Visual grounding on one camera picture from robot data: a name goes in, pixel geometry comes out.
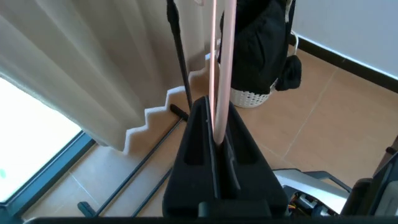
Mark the window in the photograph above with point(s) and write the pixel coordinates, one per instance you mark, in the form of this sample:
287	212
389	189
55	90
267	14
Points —
46	180

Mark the black shorts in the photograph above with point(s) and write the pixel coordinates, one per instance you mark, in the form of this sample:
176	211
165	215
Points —
258	46

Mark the white laundry basket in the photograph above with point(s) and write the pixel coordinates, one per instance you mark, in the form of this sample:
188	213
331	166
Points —
248	99

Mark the heap of black clothes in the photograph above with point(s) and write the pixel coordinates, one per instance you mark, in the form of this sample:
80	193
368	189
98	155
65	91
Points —
290	74

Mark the beige curtain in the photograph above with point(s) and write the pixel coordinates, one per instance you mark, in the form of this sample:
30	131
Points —
93	62

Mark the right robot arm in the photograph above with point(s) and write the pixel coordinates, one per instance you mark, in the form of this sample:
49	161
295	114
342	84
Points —
311	186

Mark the pink clothes hanger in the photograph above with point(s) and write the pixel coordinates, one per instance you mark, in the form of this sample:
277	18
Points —
225	77

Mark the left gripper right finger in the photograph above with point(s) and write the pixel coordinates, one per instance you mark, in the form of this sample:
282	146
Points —
255	180

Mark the black clothes rack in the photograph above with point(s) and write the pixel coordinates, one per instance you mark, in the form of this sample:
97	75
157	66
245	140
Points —
178	46

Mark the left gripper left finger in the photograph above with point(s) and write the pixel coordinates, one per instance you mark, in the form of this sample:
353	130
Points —
186	186

